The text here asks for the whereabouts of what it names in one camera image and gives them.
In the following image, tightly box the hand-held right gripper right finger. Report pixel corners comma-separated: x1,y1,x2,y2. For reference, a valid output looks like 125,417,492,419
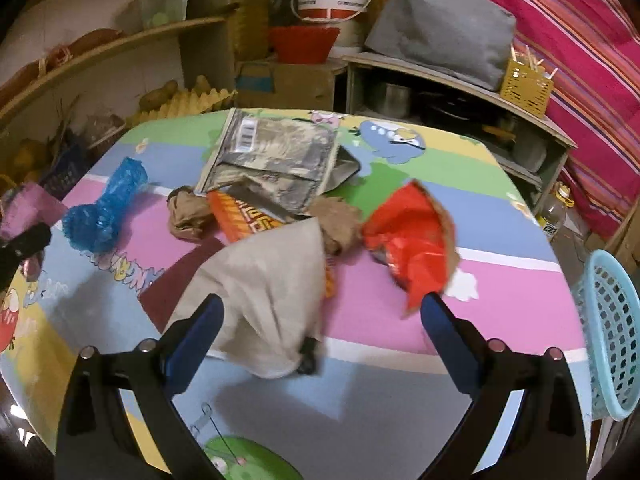
419,291,588,480

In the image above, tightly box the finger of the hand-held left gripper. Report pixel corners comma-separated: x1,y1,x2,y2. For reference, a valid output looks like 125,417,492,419
0,223,52,291

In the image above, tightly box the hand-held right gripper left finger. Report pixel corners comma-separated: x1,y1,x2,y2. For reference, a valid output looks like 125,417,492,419
54,292,226,480

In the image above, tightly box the maroon packet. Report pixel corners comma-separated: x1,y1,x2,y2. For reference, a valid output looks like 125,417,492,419
137,235,228,335

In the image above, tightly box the blue plastic bag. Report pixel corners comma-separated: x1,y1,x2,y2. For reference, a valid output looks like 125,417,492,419
61,156,149,254

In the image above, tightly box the red snack packet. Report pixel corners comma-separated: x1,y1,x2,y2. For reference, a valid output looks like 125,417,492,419
361,180,462,320

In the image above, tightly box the orange snack packet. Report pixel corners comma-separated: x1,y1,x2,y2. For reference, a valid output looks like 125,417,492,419
206,189,340,301

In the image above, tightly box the light blue plastic mesh basket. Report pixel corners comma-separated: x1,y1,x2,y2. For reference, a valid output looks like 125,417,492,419
571,249,640,422

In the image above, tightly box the silver grey foil packet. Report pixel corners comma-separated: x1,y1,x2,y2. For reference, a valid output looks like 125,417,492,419
194,107,342,212

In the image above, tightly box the pink plastic bag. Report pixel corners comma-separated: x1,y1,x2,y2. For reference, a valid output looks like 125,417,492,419
0,181,68,242

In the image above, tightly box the cartoon printed table cover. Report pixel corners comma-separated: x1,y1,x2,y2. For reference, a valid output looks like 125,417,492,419
0,107,593,480

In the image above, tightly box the blue plastic crate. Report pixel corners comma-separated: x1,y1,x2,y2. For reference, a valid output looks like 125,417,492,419
41,134,87,197

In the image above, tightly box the small black clip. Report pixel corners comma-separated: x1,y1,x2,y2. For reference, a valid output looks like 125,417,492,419
298,337,321,377

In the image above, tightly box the clear bottle with yellow label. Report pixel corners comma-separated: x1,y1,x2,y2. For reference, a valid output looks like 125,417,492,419
537,182,574,244

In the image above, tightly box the potato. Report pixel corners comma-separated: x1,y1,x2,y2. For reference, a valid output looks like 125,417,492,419
138,80,179,112

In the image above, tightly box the dark grey flat object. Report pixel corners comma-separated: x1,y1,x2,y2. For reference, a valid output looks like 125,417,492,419
325,146,362,195

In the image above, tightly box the low grey wooden shelf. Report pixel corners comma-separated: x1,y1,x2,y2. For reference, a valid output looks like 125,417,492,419
342,52,579,217

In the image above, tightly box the white container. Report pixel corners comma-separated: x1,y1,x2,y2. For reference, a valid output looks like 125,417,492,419
514,130,549,174

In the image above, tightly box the yellow egg-crate foam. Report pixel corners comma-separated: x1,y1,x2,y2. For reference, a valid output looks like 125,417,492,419
127,87,239,125

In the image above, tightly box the tall wooden shelf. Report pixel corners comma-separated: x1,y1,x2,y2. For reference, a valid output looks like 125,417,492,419
0,0,237,128

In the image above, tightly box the black pan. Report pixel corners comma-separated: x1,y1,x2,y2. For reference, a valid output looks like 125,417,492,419
419,91,482,122

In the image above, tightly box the steel pot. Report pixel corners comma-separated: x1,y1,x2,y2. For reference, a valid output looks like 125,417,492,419
370,80,414,117

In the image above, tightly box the yellow utensil holder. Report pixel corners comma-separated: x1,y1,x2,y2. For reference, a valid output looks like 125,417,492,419
500,57,556,119

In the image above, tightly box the white plastic bag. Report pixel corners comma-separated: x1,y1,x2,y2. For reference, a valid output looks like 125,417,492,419
120,0,192,37

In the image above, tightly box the brown cardboard box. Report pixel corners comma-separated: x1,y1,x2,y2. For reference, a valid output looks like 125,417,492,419
235,60,347,112

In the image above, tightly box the bundle of wooden chopsticks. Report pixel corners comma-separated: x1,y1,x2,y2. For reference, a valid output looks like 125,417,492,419
509,44,559,81

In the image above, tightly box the grey cushion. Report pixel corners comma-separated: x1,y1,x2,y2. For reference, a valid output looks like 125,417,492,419
364,0,518,92

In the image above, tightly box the red plastic basin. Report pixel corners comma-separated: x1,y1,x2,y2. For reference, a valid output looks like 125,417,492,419
267,26,342,65

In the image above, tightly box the yellow oil jug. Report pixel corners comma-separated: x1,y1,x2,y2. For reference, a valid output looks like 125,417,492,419
231,0,272,62

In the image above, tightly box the pink striped blanket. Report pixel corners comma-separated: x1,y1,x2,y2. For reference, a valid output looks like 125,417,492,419
375,0,640,242

